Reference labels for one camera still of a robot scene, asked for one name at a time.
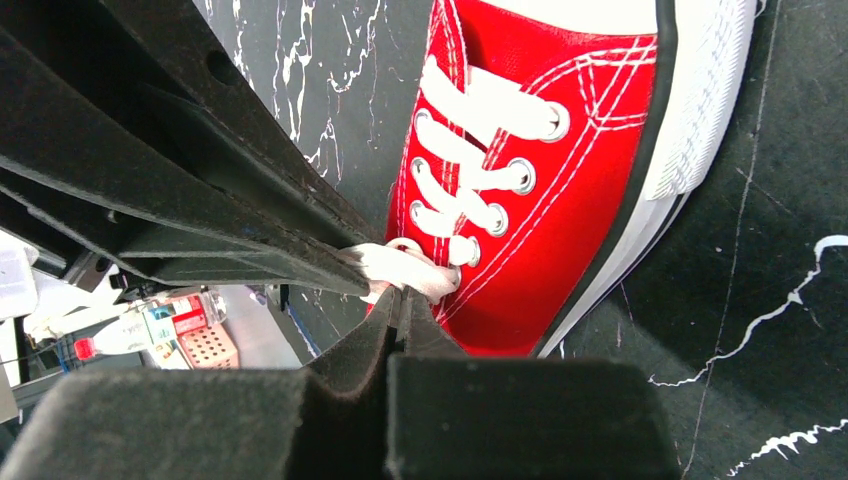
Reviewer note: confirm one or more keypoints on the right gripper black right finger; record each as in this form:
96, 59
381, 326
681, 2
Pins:
452, 416

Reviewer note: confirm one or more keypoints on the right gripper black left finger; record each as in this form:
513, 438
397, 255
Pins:
325, 420

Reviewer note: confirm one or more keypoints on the orange perforated basket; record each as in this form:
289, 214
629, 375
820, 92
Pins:
209, 348

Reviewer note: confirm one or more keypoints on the white shoelace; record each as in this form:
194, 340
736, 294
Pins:
488, 103

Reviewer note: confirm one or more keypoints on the plastic bottle with red cap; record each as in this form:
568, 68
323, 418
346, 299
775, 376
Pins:
132, 332

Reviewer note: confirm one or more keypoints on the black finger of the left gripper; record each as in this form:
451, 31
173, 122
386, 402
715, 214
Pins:
127, 132

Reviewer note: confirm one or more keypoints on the red canvas sneaker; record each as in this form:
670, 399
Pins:
650, 87

